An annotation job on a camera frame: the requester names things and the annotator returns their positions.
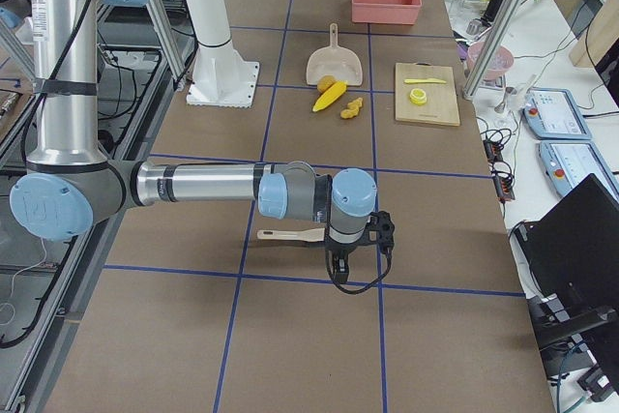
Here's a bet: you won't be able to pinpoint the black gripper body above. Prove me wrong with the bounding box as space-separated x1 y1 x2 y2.
325 236 365 282

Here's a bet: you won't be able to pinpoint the beige hand brush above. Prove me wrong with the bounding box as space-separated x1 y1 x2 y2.
256 228 325 243

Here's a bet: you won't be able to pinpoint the tan toy ginger root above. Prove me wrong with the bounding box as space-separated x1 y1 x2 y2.
339 98 364 120

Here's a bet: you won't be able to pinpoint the yellow toy corn cob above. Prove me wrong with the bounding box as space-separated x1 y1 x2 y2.
312 81 347 112

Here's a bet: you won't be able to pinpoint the brown toy potato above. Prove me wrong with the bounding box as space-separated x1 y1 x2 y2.
316 74 337 94

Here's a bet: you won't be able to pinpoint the beige plastic dustpan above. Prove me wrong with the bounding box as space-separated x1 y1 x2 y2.
306 23 363 86

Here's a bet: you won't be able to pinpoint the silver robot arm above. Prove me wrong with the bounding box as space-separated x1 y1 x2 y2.
10 0 394 289

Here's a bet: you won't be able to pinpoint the pink plastic bin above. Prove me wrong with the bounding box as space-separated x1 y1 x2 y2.
351 0 423 25

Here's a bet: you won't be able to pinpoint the yellow lemon slices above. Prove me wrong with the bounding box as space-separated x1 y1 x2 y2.
408 88 427 105

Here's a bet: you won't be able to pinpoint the wooden cutting board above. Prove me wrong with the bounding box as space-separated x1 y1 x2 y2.
395 63 460 127

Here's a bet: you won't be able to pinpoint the yellow plastic knife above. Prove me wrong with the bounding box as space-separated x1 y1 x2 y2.
403 77 447 85

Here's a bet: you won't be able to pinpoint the lower blue teach pendant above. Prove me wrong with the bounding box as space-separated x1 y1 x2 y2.
538 140 618 199

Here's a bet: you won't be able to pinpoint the blue teach pendant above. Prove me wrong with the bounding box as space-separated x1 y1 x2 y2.
522 87 592 140
538 140 618 199

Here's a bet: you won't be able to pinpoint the pink bowl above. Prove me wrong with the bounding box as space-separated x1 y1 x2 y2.
466 41 515 80

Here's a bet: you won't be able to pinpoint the upper blue teach pendant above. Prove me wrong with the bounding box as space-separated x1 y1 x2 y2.
522 87 592 140

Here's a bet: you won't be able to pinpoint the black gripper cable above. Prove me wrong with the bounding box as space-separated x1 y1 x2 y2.
326 212 394 294

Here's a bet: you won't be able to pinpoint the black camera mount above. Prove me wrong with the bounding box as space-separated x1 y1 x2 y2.
360 211 395 255

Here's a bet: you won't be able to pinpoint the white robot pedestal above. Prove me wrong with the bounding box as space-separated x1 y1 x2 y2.
186 0 260 108

